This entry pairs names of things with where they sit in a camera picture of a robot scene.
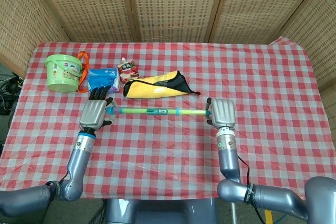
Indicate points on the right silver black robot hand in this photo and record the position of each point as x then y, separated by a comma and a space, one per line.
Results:
223, 113

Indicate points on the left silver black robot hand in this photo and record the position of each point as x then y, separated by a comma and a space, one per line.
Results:
93, 113

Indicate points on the green toy water pump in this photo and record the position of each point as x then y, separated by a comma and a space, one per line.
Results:
136, 110

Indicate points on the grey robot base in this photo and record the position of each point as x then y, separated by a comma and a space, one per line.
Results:
157, 212

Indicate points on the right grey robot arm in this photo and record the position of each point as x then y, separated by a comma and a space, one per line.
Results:
228, 158

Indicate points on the blue tissue pack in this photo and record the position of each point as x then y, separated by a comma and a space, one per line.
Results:
98, 78

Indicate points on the green plastic bucket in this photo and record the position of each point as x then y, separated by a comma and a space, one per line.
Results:
61, 74

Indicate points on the red white checkered tablecloth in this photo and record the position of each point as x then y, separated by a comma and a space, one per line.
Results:
262, 77

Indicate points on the red spouted drink pouch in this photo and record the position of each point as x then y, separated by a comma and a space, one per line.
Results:
127, 72

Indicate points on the yellow black zipper pouch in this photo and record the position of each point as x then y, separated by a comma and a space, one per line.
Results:
147, 89

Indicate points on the bamboo folding screen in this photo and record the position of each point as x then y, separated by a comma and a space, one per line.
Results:
173, 6

